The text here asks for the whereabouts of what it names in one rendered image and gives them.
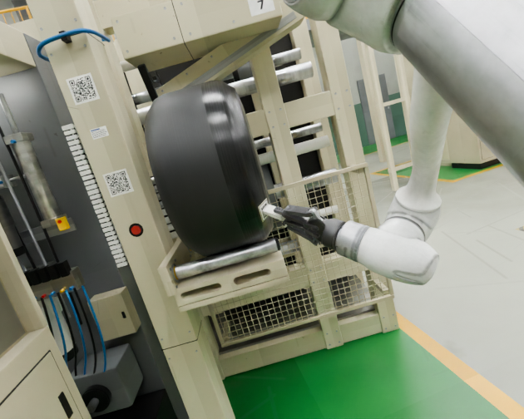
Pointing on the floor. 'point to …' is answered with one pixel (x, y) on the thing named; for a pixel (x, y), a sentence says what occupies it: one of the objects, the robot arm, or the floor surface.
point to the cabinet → (467, 146)
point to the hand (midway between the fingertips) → (275, 212)
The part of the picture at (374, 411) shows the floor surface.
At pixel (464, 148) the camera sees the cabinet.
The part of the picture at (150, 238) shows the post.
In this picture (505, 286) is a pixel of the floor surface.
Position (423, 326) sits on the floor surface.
